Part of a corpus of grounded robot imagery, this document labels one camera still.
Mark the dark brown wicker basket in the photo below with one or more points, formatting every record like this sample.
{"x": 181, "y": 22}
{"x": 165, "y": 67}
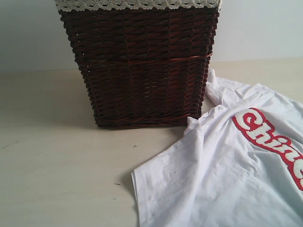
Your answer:
{"x": 143, "y": 68}

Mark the cream lace basket liner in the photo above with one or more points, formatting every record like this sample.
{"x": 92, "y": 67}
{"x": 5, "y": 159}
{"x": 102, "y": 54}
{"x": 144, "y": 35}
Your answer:
{"x": 93, "y": 5}

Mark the white t-shirt with red logo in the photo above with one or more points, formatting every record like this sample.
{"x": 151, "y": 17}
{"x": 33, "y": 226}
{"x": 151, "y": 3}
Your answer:
{"x": 238, "y": 165}

